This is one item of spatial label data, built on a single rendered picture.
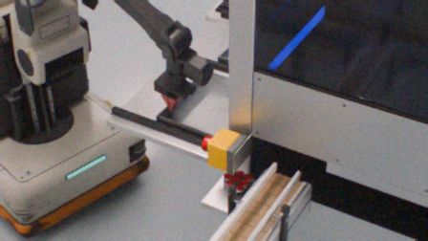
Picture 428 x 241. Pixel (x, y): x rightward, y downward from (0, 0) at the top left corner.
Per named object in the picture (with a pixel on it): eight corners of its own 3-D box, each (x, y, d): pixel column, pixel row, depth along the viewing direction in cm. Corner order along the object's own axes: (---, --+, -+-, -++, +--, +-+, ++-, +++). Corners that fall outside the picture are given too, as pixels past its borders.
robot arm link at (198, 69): (181, 23, 192) (160, 43, 188) (217, 41, 188) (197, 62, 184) (183, 54, 202) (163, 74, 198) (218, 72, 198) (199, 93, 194)
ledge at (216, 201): (274, 194, 186) (275, 188, 184) (250, 227, 177) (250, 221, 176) (226, 176, 191) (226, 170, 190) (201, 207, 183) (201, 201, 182)
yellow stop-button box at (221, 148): (246, 158, 182) (247, 135, 177) (232, 175, 177) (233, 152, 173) (220, 148, 185) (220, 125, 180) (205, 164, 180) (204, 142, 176)
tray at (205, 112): (308, 112, 209) (309, 101, 207) (267, 164, 192) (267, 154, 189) (204, 78, 223) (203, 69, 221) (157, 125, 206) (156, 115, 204)
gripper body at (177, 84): (183, 102, 200) (186, 81, 195) (152, 87, 203) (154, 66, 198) (196, 90, 204) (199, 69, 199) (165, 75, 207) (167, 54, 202)
